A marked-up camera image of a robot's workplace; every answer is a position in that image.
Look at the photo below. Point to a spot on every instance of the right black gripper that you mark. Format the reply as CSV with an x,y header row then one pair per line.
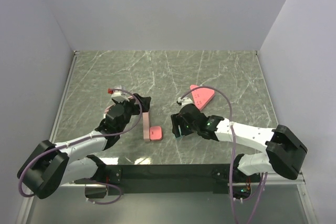
x,y
177,119

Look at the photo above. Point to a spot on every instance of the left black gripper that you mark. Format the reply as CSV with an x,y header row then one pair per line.
x,y
136,107

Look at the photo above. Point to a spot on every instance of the teal cube block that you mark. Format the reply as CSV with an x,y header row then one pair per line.
x,y
178,132

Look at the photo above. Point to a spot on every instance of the pink long power strip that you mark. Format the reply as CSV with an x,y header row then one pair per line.
x,y
146,126

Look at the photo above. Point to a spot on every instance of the pink triangular plug adapter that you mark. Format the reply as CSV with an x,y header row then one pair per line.
x,y
156,133

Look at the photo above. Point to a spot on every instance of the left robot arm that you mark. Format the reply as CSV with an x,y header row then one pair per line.
x,y
51,165

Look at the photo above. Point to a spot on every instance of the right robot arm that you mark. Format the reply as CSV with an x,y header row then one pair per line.
x,y
278,150

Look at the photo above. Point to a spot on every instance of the pink triangular power strip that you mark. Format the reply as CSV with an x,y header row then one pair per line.
x,y
202,97

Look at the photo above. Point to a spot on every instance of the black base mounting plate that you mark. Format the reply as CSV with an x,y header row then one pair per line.
x,y
183,178

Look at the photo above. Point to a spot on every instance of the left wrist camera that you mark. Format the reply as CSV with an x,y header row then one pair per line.
x,y
117,95

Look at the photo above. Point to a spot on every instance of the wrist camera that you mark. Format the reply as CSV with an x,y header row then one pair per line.
x,y
117,95
183,101

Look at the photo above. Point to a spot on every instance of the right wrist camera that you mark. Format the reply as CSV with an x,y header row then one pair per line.
x,y
183,101

